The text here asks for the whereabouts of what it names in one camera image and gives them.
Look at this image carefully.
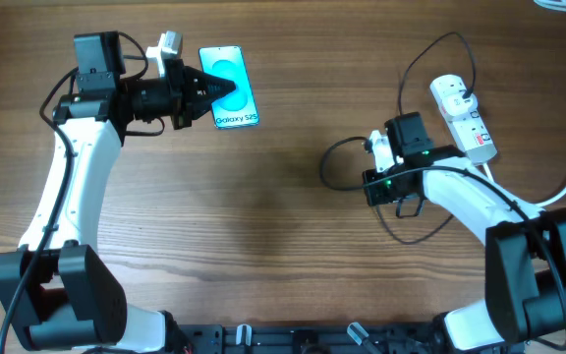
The blue Galaxy smartphone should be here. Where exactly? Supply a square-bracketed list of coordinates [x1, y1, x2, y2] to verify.
[198, 45, 259, 130]

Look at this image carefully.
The black charger cable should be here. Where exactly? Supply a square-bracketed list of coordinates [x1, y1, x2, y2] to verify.
[374, 31, 478, 246]

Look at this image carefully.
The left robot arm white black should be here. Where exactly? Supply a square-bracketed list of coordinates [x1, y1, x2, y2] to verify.
[0, 31, 236, 353]

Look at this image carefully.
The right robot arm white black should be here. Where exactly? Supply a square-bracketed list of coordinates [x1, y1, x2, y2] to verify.
[363, 112, 566, 352]

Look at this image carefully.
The white charger plug adapter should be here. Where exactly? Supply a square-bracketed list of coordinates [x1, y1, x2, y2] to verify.
[439, 92, 478, 121]

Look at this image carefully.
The white power strip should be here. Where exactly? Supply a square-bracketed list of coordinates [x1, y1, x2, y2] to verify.
[429, 75, 497, 165]

